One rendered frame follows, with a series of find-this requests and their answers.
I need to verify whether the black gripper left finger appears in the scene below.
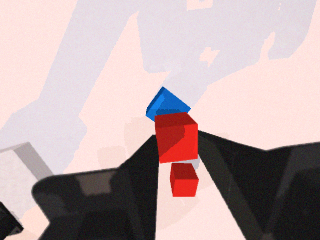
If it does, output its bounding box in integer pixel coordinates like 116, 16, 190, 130
31, 134, 159, 240

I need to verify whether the blue cube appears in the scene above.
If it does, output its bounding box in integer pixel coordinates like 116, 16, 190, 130
145, 86, 191, 122

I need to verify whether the red cube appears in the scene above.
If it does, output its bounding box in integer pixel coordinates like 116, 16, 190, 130
154, 112, 198, 164
170, 163, 199, 197

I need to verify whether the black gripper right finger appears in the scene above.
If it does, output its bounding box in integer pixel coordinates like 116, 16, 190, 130
197, 130, 320, 240

